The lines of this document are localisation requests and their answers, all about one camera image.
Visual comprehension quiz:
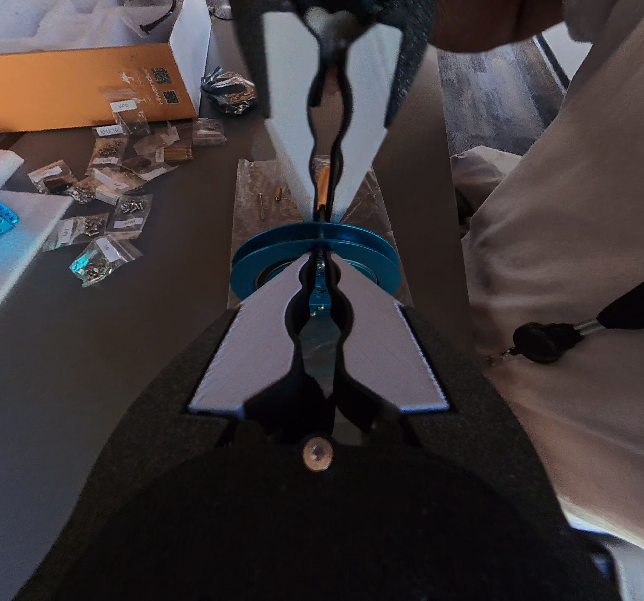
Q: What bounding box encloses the pile of small screw bags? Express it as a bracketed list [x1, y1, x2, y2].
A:
[28, 88, 227, 287]

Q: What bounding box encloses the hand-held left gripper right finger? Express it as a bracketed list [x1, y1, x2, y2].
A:
[326, 253, 450, 434]

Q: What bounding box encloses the blue round turntable base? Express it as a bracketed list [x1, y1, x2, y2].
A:
[231, 222, 400, 320]

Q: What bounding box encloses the bag of black parts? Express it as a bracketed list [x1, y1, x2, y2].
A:
[200, 69, 257, 115]

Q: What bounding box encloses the white foam sheet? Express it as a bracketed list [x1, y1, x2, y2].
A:
[0, 151, 74, 305]

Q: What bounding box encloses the person's right forearm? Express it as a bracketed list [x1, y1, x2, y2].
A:
[433, 0, 569, 54]

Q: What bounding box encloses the large clear plastic bag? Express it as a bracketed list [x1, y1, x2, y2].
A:
[232, 156, 416, 396]

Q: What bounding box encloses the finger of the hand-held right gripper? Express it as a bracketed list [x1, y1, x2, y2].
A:
[328, 24, 406, 223]
[262, 12, 324, 222]

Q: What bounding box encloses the orange and white cardboard box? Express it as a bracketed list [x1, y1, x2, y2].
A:
[0, 0, 212, 134]

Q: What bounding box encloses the grey desk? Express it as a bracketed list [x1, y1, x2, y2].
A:
[0, 33, 479, 601]

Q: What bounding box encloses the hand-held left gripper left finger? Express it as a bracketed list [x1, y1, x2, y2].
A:
[187, 253, 335, 445]

